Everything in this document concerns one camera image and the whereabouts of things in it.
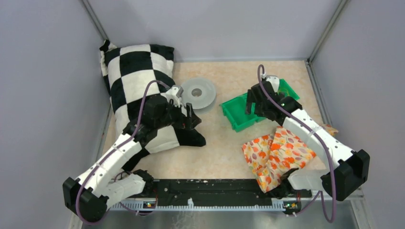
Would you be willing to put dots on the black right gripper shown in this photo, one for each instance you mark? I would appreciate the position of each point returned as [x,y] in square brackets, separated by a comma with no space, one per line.
[251,99]

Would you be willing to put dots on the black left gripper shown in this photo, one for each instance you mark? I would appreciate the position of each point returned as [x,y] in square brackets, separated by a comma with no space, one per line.
[188,122]

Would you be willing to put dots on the grey perforated cable spool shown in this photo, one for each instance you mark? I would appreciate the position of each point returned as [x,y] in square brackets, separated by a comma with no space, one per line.
[199,92]

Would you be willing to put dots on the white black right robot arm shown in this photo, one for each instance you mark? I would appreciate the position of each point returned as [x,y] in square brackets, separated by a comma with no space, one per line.
[347,169]

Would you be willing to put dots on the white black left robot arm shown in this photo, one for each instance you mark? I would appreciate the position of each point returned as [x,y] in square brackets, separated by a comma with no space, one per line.
[92,194]

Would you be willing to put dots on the floral orange cloth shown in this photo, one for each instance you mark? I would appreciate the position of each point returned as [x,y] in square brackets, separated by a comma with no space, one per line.
[271,156]

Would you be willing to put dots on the black white checkered pillow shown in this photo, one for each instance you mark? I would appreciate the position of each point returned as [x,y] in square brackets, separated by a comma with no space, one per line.
[130,71]

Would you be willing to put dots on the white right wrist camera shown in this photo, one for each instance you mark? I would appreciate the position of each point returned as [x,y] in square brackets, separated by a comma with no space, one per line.
[273,79]

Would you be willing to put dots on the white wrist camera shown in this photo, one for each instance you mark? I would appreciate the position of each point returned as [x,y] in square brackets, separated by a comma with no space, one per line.
[273,79]
[173,96]

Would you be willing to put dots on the green plastic bin with yellow wire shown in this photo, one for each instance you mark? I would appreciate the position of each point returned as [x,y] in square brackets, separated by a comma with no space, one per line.
[286,90]

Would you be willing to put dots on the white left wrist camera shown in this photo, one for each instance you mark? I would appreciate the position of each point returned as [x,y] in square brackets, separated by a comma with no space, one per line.
[173,96]

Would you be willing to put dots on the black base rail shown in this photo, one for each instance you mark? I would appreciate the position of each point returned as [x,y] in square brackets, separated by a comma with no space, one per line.
[217,193]

